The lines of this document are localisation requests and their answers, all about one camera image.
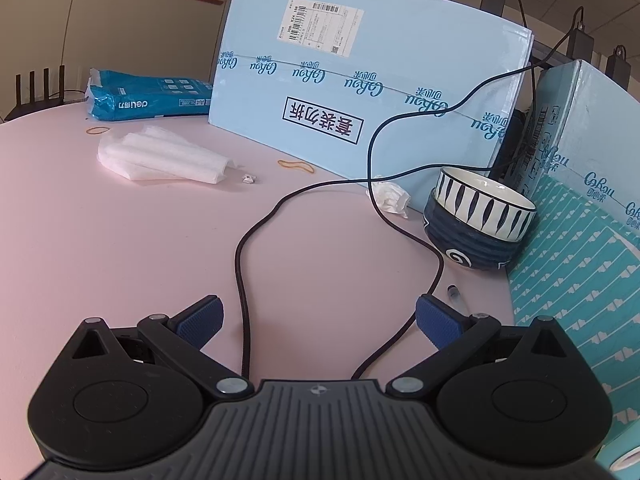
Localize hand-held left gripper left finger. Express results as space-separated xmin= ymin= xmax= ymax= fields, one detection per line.
xmin=62 ymin=295 xmax=253 ymax=402

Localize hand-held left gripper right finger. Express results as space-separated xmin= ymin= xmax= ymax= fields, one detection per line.
xmin=386 ymin=294 xmax=581 ymax=401

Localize black cable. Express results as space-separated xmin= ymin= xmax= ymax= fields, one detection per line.
xmin=234 ymin=6 xmax=586 ymax=381

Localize pink desktop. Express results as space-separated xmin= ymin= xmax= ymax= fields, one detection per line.
xmin=0 ymin=100 xmax=516 ymax=396

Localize dark blue ribbed bowl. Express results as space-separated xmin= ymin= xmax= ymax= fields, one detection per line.
xmin=422 ymin=187 xmax=531 ymax=271

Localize white bowl, dark blue stripes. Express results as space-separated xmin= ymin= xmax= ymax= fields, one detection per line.
xmin=432 ymin=166 xmax=538 ymax=243

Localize crumpled white tissue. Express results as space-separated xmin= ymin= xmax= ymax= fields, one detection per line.
xmin=367 ymin=175 xmax=412 ymax=219

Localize teal patterned flat box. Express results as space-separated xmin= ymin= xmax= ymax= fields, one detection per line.
xmin=506 ymin=174 xmax=640 ymax=461

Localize white tissue pack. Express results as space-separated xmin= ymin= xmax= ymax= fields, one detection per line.
xmin=96 ymin=126 xmax=236 ymax=184

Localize blue paper pack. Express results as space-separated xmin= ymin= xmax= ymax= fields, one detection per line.
xmin=85 ymin=67 xmax=215 ymax=123

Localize white tape roll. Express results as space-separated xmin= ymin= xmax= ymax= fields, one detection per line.
xmin=607 ymin=447 xmax=640 ymax=473

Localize light blue printed carton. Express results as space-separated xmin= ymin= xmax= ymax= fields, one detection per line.
xmin=520 ymin=59 xmax=640 ymax=246

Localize black router with antennas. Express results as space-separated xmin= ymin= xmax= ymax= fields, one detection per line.
xmin=4 ymin=65 xmax=68 ymax=122

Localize light blue carton, shipping label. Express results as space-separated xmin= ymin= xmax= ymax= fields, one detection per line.
xmin=207 ymin=0 xmax=535 ymax=192

